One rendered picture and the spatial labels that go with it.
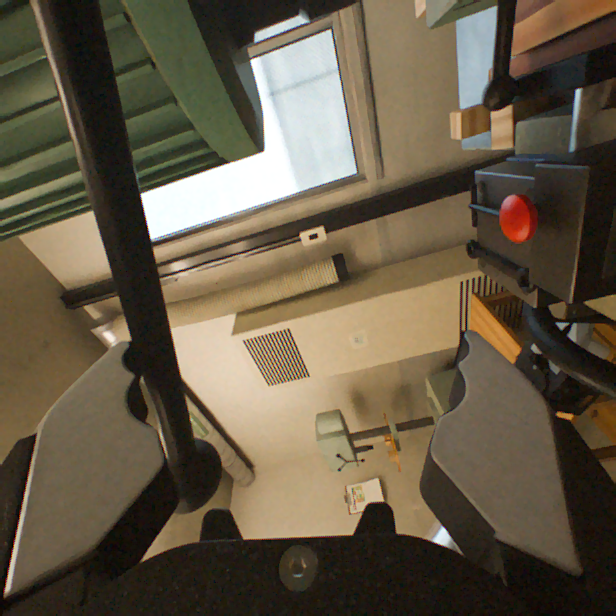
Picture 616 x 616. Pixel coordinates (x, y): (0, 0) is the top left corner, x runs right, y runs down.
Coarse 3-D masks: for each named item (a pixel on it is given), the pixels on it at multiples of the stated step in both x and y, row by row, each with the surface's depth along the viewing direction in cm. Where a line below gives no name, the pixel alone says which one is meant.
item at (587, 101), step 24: (600, 48) 14; (528, 72) 18; (552, 72) 16; (576, 72) 15; (600, 72) 14; (528, 96) 18; (576, 96) 19; (600, 96) 18; (576, 120) 19; (576, 144) 20
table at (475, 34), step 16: (480, 16) 34; (464, 32) 38; (480, 32) 35; (464, 48) 39; (480, 48) 36; (464, 64) 40; (480, 64) 37; (464, 80) 41; (480, 80) 37; (464, 96) 42; (480, 96) 38; (560, 96) 27; (464, 144) 45; (480, 144) 41
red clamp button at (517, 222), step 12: (504, 204) 19; (516, 204) 18; (528, 204) 17; (504, 216) 19; (516, 216) 18; (528, 216) 17; (504, 228) 19; (516, 228) 18; (528, 228) 18; (516, 240) 19
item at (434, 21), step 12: (432, 0) 19; (444, 0) 18; (456, 0) 17; (468, 0) 17; (480, 0) 17; (492, 0) 18; (432, 12) 19; (444, 12) 18; (456, 12) 18; (468, 12) 19; (432, 24) 20; (444, 24) 20
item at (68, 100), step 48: (48, 0) 7; (96, 0) 7; (48, 48) 7; (96, 48) 7; (96, 96) 7; (96, 144) 8; (96, 192) 8; (144, 240) 10; (144, 288) 10; (144, 336) 11; (192, 432) 14; (192, 480) 14
